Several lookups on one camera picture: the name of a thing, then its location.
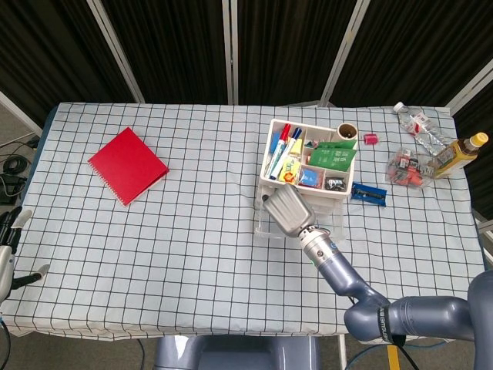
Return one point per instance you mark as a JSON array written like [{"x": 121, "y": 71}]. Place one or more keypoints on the red spiral notebook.
[{"x": 129, "y": 165}]

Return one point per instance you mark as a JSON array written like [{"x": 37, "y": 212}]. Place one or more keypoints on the white plastic drawer organizer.
[{"x": 335, "y": 194}]

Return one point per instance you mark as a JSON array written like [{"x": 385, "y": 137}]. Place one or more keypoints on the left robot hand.
[{"x": 5, "y": 266}]

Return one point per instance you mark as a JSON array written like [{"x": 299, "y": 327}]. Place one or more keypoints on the blue-capped whiteboard marker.
[{"x": 287, "y": 154}]

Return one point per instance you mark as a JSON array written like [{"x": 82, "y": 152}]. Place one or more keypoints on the black binder clips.
[{"x": 334, "y": 184}]

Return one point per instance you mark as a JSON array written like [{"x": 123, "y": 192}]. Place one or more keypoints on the blue flat eraser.
[{"x": 275, "y": 142}]

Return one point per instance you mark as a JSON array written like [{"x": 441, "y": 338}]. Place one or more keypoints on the small red spool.
[{"x": 371, "y": 139}]

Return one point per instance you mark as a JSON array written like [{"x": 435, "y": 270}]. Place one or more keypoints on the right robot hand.
[{"x": 289, "y": 210}]

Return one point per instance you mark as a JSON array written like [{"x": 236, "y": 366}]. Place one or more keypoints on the red-capped whiteboard marker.
[{"x": 279, "y": 152}]

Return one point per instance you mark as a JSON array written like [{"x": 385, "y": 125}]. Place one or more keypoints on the grey robot torso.
[{"x": 231, "y": 354}]

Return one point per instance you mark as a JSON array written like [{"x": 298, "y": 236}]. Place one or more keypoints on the brown cardboard tape roll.
[{"x": 339, "y": 129}]

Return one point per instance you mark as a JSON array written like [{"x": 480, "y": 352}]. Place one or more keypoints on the yellow snack packet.
[{"x": 290, "y": 169}]

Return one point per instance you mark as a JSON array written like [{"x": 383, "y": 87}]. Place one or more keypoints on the clear plastic water bottle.
[{"x": 418, "y": 125}]

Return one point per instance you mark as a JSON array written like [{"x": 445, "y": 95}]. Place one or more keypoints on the yellow-capped tea bottle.
[{"x": 454, "y": 156}]

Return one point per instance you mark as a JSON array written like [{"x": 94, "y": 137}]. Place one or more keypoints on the green tea packet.
[{"x": 331, "y": 160}]

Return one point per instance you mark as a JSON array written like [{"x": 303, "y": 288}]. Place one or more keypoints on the clear bag of small items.
[{"x": 408, "y": 169}]

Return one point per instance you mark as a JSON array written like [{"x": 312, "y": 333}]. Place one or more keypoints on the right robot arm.
[{"x": 346, "y": 277}]

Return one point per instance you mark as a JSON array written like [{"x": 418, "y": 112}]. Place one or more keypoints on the white black-checkered tablecloth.
[{"x": 192, "y": 231}]

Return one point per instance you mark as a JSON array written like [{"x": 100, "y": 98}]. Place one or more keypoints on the blue wrapped packet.
[{"x": 310, "y": 177}]

